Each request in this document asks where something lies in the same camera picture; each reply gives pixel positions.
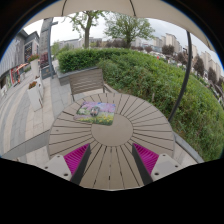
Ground grey storefront building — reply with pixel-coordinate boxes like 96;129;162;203
0;29;41;98

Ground beige umbrella canopy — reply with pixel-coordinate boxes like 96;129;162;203
24;0;214;51

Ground white flower planter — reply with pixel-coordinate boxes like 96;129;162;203
27;80;44;112
28;54;41;80

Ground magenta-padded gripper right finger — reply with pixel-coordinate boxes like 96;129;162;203
131;143;184;186

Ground flower print mouse pad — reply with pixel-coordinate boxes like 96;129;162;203
73;101;117;127

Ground thin-crowned tree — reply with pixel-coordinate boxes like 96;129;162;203
68;10;106;50

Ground green hedge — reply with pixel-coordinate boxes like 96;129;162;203
57;47;224;163

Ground brown slatted chair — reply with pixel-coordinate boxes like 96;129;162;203
68;68;113;103

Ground beige apartment buildings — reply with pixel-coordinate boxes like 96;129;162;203
133;32;224;86

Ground dense-crowned tree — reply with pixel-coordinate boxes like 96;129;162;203
104;12;156;49

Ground grey sign pillar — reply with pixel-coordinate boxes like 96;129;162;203
39;18;58;80

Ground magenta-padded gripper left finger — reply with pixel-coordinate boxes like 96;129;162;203
40;143;93;186

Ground dark curved umbrella pole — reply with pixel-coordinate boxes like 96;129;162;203
167;30;194;124

